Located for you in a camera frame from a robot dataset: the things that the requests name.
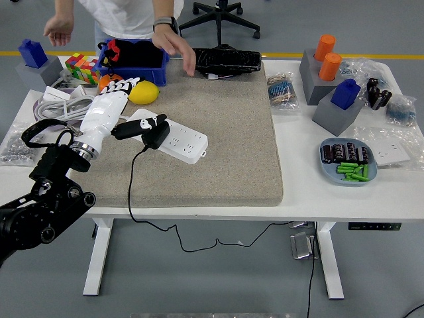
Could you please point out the black cloth pouch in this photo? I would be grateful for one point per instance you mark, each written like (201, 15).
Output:
(139, 54)

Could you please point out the white table leg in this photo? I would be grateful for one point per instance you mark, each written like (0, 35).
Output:
(331, 261)
(97, 258)

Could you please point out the yellow lemon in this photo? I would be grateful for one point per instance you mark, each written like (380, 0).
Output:
(145, 94)

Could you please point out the grey floor socket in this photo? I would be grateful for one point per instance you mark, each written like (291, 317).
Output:
(299, 225)

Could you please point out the black office chair base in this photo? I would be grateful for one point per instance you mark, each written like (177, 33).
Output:
(220, 20)

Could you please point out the orange cylinder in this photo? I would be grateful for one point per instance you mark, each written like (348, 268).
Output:
(329, 68)
(324, 46)

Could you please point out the grey plug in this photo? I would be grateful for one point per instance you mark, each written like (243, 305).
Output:
(65, 76)

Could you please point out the black capacitors bundle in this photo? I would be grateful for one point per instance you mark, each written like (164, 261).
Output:
(377, 94)

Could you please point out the metal floor box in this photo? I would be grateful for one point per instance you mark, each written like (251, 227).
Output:
(303, 246)

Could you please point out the person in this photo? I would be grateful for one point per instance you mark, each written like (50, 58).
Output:
(132, 16)

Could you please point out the clear bag of small parts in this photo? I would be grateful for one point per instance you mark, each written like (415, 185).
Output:
(351, 68)

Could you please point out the white wall socket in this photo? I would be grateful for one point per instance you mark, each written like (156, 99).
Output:
(391, 153)

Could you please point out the clear plastic bag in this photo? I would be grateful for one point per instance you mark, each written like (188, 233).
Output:
(364, 132)

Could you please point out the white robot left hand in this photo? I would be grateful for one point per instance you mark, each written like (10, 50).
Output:
(101, 116)

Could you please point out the blue plastic block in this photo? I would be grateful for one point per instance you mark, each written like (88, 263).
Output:
(346, 94)
(31, 54)

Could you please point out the bag of blue components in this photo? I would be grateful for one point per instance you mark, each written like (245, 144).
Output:
(401, 111)

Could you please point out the small white box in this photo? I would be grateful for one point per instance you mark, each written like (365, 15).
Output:
(79, 91)
(54, 95)

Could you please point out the person's left hand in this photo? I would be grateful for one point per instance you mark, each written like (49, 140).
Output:
(175, 44)

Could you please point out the grey-brown mat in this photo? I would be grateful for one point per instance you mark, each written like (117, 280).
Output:
(215, 149)

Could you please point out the bag of metal screws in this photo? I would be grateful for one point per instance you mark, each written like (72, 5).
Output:
(11, 152)

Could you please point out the orange fruit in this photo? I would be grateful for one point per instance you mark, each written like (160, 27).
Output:
(106, 82)

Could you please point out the person's right hand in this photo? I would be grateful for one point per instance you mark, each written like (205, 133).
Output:
(61, 30)

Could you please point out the black table control panel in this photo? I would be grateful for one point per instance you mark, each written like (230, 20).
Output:
(374, 226)

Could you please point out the black plug adapter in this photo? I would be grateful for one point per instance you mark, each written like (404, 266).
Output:
(157, 137)

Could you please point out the colourful cube puzzle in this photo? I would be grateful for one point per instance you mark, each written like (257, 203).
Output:
(81, 68)

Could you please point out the bag of striped resistors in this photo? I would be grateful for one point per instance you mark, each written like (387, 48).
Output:
(281, 94)

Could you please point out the white power strip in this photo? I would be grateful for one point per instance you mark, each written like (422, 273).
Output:
(185, 142)

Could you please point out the black wristwatch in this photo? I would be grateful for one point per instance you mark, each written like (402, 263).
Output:
(164, 22)

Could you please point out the blue plastic bin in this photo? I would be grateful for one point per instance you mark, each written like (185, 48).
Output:
(145, 74)

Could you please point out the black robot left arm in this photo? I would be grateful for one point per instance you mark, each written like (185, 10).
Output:
(49, 198)

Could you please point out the green battery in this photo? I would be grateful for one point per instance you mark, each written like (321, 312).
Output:
(365, 171)
(357, 169)
(346, 166)
(354, 179)
(344, 170)
(352, 174)

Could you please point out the grey two-hole block holder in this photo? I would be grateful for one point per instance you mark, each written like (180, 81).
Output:
(313, 89)

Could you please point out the blue-grey plate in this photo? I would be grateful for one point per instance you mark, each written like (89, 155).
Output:
(328, 170)

